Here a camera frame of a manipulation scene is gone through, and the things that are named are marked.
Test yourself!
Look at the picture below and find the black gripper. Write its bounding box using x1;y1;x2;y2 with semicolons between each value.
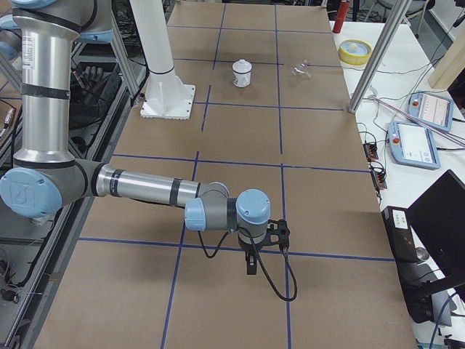
240;241;259;275

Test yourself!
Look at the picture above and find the white cup lid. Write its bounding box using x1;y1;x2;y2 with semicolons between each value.
232;59;252;74

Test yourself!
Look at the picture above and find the clear plastic funnel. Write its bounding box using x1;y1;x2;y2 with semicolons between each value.
291;60;311;79

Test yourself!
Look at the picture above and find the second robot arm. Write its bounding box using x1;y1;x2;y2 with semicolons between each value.
1;1;113;60

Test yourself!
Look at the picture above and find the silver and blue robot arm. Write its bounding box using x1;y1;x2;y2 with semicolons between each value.
1;1;271;275

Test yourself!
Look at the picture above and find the white enamel cup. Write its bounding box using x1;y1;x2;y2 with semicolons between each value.
232;70;251;88

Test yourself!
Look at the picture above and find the orange black connector block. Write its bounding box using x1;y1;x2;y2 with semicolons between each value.
363;142;379;162

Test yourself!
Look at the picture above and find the black desktop box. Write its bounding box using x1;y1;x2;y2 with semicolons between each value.
381;206;451;326

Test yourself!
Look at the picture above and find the black computer monitor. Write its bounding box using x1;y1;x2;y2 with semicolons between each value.
405;169;465;292

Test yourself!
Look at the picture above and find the near blue teach pendant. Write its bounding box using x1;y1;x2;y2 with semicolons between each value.
388;121;441;169

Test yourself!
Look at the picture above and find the blue teach pendant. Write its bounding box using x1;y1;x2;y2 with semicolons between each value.
388;121;441;169
408;92;453;132

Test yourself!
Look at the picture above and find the yellow tape roll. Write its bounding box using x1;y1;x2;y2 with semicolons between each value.
338;39;373;66

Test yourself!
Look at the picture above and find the far blue teach pendant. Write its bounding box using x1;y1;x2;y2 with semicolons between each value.
408;92;453;132

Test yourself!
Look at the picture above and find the red cylinder bottle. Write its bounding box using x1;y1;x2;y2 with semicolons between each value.
332;0;350;33

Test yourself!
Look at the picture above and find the wooden board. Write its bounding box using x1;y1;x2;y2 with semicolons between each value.
428;31;465;89

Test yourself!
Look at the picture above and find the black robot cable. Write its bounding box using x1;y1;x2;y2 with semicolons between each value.
195;229;298;302

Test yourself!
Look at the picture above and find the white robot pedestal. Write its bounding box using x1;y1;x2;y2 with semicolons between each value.
130;1;195;120

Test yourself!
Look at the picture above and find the aluminium frame post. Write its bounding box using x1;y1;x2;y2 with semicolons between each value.
348;0;412;113

